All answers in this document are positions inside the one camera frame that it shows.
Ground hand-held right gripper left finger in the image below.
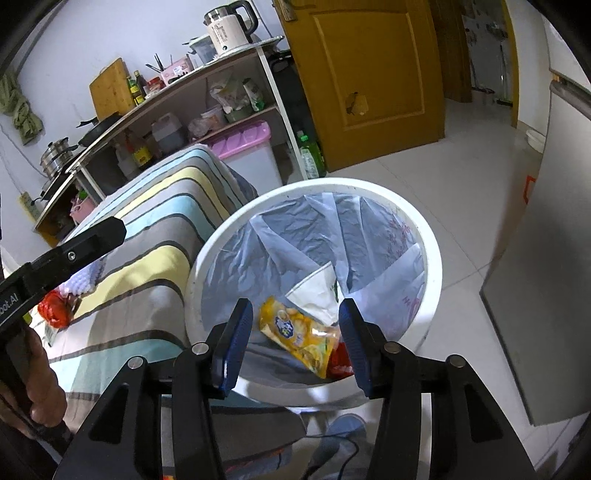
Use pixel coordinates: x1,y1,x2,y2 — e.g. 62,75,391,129
53,299,254,480

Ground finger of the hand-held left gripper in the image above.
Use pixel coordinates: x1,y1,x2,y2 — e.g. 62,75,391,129
28,217,127,291

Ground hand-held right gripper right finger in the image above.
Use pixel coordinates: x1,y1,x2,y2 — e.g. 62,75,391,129
338,298,539,480

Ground yellow snack packet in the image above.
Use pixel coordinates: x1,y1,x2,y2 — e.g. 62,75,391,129
259,296,345,379

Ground white round bin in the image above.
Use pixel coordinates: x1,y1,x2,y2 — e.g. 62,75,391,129
185,178,444,409

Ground person's left hand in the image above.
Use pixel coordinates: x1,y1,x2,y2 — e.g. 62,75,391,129
21,329,69,428

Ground red snack packet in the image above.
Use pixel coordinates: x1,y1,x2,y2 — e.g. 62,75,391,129
325,342,356,377

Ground white blue textured packet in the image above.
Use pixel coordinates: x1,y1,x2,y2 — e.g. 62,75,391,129
58,258,109,296

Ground pink plastic basket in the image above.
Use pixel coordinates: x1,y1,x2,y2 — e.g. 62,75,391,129
69,196,95,224

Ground red crumpled wrapper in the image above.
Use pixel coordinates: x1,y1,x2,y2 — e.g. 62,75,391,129
37,291,81,329

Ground low wooden cabinet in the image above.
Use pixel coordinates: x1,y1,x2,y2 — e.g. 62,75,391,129
32,171,105,247

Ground white paper packet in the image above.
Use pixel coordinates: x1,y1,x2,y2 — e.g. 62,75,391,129
284,263,342,324

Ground yellowed power strip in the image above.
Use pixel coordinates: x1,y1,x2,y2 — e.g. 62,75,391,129
19,191,41,221

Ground black induction cooker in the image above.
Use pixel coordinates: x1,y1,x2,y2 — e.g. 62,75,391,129
41,173,77,197

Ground striped table cloth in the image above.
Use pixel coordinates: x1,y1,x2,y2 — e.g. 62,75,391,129
44,144,305,480

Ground steel steamer pot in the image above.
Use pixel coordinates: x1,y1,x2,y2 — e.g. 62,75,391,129
39,137,79,178

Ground clear plastic bottle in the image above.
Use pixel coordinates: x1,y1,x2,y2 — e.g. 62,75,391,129
113,143,139,178

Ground yellow label oil bottle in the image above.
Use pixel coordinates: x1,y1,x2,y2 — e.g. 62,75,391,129
124,131,155,169

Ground translucent bin liner bag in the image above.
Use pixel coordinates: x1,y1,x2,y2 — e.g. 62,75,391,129
201,194,428,370

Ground black frying pan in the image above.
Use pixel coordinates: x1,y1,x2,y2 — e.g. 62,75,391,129
76,112,122,147

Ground large oil jug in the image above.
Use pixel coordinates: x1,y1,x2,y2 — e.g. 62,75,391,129
151,114,188,155

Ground green hanging cloth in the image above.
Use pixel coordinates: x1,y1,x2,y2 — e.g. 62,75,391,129
0,71,44,146

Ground wooden cutting board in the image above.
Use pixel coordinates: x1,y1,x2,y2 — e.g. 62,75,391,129
89,58,137,121

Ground green yellow label bottle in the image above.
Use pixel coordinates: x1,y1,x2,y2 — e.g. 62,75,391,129
126,75,144,108

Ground green plastic bottle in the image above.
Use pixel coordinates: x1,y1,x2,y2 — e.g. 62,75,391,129
295,130,326,180

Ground white shelf unit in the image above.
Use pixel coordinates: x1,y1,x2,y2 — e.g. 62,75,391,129
69,36,310,204

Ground pink lid storage box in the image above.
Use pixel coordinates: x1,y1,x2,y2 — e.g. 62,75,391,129
203,120,283,185

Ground pink utensil box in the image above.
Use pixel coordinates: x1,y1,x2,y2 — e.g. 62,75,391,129
159,54,197,85

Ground grey refrigerator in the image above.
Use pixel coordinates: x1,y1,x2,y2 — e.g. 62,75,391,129
480,60,591,425

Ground white plastic bag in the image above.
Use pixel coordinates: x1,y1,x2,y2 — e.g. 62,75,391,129
210,78,245,112

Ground green white packet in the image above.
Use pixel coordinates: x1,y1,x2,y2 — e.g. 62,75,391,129
242,78,265,112

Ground clear plastic jug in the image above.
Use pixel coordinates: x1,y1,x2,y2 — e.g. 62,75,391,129
182,34,218,65

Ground white electric kettle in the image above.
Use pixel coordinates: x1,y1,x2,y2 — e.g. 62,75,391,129
203,0,259,57

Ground yellow wooden door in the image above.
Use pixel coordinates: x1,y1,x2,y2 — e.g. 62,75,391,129
279,0,446,174

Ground brown inner door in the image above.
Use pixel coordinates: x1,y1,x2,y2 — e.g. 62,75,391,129
431,0,474,103

